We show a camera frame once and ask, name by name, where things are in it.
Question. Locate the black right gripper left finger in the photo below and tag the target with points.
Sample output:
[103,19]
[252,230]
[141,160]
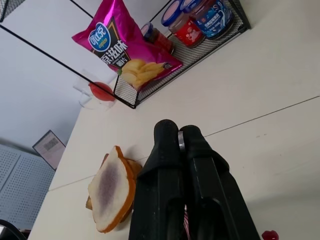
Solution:
[160,190]

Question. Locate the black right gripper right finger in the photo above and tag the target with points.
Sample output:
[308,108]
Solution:
[215,200]

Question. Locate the brown crust bread slice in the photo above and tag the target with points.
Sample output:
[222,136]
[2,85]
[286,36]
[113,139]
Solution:
[133,167]

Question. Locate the white bread slice purple stain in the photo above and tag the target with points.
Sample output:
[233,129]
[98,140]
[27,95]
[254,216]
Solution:
[107,185]

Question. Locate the red jam blob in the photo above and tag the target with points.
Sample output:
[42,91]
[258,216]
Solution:
[270,235]

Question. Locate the red jam dish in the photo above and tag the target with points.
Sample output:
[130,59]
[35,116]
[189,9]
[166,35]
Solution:
[102,91]

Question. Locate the dark jam jar blue lid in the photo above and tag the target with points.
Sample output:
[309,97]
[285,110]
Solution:
[156,37]

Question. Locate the black framed sign card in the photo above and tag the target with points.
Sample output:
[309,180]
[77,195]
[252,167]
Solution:
[50,150]

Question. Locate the clear cup with red object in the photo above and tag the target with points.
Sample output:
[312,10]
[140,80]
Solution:
[83,87]

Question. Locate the grey perforated panel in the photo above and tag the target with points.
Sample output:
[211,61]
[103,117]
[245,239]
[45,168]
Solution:
[22,185]

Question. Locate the black rounded object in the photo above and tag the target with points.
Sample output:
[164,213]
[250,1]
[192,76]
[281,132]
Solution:
[11,231]

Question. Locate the pink potato chips bag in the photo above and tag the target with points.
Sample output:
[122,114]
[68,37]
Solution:
[112,37]

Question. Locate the red label jar blue lid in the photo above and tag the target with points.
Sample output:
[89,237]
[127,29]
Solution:
[188,32]

